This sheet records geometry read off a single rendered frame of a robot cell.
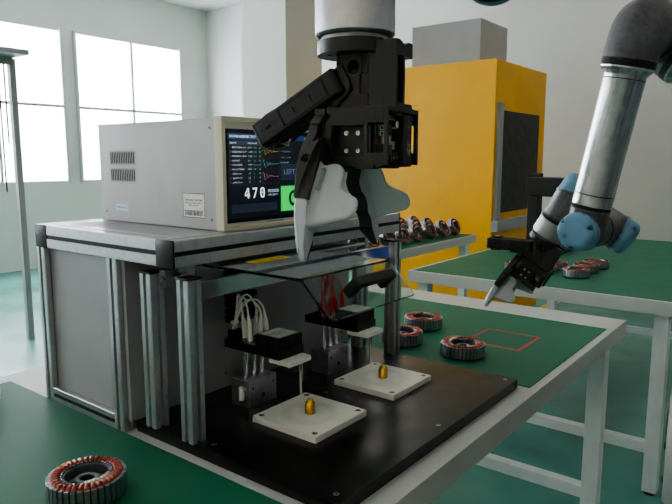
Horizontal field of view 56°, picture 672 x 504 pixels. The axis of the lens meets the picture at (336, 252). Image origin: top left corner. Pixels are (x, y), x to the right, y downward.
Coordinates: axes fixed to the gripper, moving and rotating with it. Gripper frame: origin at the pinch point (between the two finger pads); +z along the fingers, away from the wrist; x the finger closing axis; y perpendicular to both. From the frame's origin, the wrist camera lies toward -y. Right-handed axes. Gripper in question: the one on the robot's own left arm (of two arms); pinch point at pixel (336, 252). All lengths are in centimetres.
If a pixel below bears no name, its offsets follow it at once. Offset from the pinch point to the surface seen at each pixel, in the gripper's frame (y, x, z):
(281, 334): -34, 40, 23
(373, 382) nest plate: -25, 60, 37
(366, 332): -28, 62, 27
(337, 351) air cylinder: -37, 65, 33
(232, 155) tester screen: -42, 36, -10
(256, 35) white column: -290, 377, -110
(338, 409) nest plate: -24, 43, 37
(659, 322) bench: 23, 195, 49
